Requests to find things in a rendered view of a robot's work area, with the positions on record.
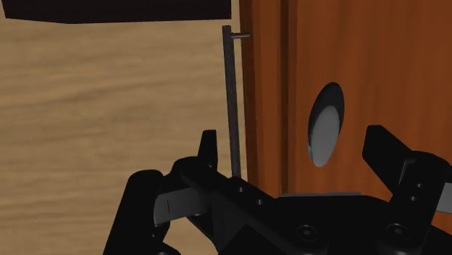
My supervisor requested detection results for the dark robot stand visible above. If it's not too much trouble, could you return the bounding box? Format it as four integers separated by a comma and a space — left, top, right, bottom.
0, 0, 233, 25

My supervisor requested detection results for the reddish brown wooden cabinet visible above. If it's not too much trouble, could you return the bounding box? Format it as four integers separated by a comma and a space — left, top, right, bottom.
221, 0, 452, 235

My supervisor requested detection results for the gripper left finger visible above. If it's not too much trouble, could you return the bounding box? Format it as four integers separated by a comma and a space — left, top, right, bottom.
102, 129, 288, 255

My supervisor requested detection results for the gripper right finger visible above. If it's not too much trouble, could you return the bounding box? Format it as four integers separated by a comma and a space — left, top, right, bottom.
361, 124, 452, 255

